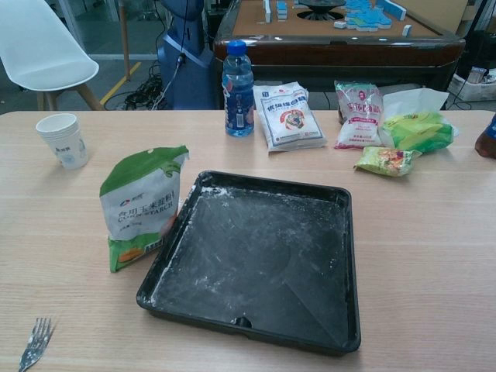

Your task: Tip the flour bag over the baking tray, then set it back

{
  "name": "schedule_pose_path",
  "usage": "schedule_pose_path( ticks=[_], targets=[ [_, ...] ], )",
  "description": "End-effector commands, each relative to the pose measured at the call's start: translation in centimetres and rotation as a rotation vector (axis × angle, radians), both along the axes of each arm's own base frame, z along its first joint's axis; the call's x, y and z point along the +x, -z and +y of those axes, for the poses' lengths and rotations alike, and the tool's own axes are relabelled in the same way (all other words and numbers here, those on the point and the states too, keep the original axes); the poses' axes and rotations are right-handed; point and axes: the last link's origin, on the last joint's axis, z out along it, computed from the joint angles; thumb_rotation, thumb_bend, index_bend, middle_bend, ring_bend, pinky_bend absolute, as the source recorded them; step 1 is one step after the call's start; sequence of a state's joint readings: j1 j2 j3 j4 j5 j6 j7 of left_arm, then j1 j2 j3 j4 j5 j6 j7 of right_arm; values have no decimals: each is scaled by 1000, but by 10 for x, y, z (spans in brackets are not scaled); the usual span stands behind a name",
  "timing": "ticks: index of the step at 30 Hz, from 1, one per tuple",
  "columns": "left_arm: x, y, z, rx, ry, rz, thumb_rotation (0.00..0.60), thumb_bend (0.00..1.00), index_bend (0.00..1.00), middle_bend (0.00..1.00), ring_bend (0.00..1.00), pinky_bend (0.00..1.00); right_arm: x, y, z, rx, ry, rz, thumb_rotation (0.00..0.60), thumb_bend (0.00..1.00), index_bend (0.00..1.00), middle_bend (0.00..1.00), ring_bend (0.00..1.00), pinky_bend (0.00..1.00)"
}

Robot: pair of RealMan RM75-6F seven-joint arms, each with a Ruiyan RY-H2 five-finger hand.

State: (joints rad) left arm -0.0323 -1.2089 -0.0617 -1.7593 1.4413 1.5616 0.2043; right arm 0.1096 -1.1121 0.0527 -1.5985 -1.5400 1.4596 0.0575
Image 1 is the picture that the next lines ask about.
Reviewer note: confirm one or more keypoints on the green white corn starch bag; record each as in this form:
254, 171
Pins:
139, 209

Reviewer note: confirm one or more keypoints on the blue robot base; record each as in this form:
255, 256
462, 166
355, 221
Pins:
190, 77

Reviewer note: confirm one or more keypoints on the black plastic tray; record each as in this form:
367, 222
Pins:
252, 263

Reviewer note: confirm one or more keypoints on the white bag with blue print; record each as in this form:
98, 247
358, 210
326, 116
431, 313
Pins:
286, 120

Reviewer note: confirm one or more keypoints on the clear bottle with blue cap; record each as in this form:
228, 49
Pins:
237, 104

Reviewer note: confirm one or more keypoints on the white bag with pink print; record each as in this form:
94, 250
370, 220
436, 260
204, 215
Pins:
358, 120

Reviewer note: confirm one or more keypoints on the small green snack packet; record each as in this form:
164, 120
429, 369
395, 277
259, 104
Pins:
387, 160

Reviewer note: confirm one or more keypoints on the brown mahjong table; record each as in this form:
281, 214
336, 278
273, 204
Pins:
329, 50

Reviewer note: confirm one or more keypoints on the clear bag of green packets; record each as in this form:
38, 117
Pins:
418, 131

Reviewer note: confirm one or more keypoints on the row of blue mahjong tiles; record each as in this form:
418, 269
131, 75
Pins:
281, 9

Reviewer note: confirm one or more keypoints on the white paper cup stack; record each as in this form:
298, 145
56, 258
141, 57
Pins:
67, 147

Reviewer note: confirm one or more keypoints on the single blue white mahjong tile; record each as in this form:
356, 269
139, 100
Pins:
407, 29
340, 25

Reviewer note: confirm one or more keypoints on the black mahjong table centre hub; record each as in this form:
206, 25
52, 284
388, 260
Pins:
319, 9

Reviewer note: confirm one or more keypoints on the blue mahjong tile pile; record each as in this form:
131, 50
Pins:
368, 15

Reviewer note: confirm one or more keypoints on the dark drink bottle blue cap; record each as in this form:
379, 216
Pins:
489, 139

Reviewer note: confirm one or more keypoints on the white chair with wooden legs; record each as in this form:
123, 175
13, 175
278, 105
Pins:
38, 46

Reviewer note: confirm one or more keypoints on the silver metal fork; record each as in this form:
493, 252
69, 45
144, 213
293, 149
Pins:
36, 341

